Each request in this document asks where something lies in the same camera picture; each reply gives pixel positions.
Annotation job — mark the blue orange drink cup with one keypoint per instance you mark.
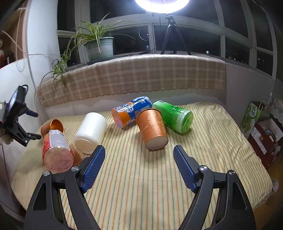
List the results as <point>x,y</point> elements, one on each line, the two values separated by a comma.
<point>125,114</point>

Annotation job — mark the striped yellow bed sheet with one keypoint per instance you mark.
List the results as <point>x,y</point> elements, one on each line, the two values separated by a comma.
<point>141,189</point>

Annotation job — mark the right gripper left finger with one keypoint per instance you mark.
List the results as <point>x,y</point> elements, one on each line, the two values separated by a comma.
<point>45,210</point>

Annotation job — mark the plaid beige blanket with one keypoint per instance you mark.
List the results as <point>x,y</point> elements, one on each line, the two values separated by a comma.
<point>134,74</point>

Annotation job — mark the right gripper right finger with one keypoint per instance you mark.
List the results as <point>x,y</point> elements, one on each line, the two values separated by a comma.
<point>233,209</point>

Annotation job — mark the green plastic cup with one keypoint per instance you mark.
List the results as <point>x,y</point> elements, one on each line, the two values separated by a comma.
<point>176,118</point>

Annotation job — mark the ring light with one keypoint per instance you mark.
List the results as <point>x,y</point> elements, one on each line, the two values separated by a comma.
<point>162,6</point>

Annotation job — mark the red orange fruit cup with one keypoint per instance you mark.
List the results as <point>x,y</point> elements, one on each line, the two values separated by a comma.
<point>56,153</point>

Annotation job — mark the orange paper cup lying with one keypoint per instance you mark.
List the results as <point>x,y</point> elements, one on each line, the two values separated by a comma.
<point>152,129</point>

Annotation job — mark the potted spider plant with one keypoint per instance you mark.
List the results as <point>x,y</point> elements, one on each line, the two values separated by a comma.
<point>96,33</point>

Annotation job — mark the white plastic cup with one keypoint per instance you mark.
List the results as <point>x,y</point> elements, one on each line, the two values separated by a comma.
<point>90,133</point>

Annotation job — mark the orange paper cup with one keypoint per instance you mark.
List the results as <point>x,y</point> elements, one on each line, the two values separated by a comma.
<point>52,125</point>
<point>152,129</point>

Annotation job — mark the red cardboard box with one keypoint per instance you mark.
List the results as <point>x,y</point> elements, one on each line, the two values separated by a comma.
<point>266,140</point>

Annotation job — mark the green white carton box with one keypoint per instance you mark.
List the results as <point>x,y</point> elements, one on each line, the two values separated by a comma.
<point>252,115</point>

